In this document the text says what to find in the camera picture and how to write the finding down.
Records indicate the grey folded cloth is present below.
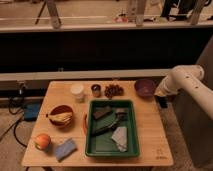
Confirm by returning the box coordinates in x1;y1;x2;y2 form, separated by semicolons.
111;126;127;152

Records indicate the green plastic tray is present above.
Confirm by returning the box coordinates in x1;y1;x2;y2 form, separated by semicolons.
85;100;140;158

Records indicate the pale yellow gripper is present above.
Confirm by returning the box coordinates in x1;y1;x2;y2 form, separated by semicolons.
154;80;167;97

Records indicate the black cable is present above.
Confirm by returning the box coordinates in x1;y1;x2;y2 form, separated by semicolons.
0;94;28;148

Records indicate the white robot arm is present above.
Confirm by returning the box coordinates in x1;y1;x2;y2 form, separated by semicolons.
155;65;213;120

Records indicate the dark green spatula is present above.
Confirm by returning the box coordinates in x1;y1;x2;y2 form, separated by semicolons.
91;115;119;137

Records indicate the red bowl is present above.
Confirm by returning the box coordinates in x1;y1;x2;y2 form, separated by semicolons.
46;105;74;128

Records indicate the bunch of dark grapes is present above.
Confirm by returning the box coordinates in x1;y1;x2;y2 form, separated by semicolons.
104;84;124;99

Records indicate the white plastic cup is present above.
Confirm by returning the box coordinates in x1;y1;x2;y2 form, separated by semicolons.
70;84;84;102

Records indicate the blue power box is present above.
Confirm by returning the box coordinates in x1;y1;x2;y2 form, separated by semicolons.
24;103;41;121

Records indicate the blue sponge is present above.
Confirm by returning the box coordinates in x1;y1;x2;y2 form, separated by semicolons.
54;138;77;161

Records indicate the small dark cup in tray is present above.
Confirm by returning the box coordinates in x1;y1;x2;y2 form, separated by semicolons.
115;108;127;121

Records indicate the yellow banana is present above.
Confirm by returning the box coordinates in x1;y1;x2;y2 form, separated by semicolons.
48;112;72;122

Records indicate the orange utensil beside tray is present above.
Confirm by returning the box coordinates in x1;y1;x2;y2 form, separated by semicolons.
82;114;88;135

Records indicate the red yellow apple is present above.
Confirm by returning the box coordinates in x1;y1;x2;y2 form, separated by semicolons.
35;134;51;150

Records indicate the purple bowl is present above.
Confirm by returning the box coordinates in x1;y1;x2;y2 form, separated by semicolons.
134;79;156;98

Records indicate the dark brown block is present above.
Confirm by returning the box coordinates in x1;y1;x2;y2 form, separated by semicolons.
93;106;112;119

